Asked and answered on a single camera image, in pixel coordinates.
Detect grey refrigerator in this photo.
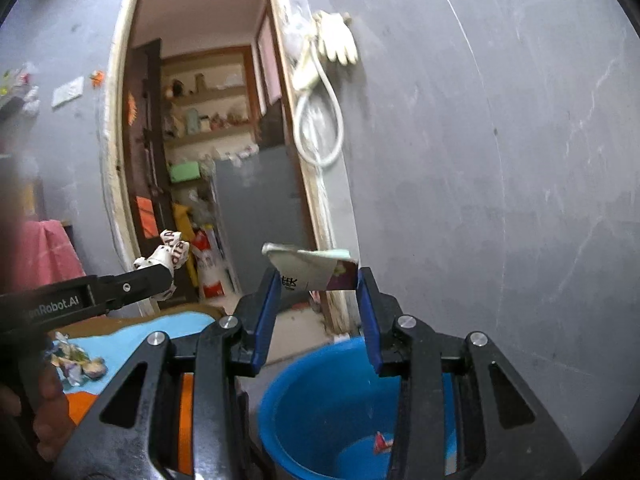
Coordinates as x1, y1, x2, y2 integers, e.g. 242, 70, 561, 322
214, 147, 313, 302

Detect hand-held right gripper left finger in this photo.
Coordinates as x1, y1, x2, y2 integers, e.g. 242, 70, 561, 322
52, 266, 280, 480

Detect green box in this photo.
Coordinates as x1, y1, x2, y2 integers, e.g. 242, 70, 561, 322
168, 162, 202, 184

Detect yellow bag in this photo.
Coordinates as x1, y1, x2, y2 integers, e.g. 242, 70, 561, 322
172, 203, 196, 283

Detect wooden door frame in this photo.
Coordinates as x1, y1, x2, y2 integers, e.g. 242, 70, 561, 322
101, 0, 362, 337

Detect blue plastic bucket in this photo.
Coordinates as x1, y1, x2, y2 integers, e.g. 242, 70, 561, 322
257, 336, 462, 480

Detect white gloves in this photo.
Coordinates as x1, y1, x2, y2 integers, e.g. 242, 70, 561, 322
312, 10, 359, 66

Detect brown table cover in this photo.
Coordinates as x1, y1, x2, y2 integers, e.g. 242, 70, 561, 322
54, 302, 227, 337

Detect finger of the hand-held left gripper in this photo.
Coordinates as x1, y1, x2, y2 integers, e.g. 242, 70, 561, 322
97, 265, 177, 312

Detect red and white sack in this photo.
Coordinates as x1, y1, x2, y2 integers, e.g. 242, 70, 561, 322
192, 229, 227, 300

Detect white wrapper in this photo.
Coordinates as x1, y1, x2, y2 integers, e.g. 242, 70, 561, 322
133, 230, 191, 303

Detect white wall switch plate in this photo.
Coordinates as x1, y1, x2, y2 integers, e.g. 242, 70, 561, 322
51, 76, 85, 109

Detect paper carton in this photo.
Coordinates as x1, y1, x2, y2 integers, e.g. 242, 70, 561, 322
262, 242, 359, 294

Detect wooden shelf unit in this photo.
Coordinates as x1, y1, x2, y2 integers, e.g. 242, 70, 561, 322
160, 46, 259, 160

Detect pink checked cloth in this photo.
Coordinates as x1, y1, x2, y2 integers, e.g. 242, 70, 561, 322
19, 219, 87, 292

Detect blue and orange cloth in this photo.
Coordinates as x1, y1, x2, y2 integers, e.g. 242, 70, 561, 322
50, 310, 227, 477

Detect dark wooden door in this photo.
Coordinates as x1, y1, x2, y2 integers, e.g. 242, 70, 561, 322
122, 38, 202, 307

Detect pile of crumpled wrappers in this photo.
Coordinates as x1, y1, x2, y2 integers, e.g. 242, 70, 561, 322
42, 331, 109, 387

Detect white hose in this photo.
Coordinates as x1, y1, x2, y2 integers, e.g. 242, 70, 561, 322
292, 35, 346, 169

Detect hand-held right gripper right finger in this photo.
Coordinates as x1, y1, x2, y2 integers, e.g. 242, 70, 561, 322
357, 267, 583, 480

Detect person's left hand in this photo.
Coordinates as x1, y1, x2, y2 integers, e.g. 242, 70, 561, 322
0, 362, 77, 462

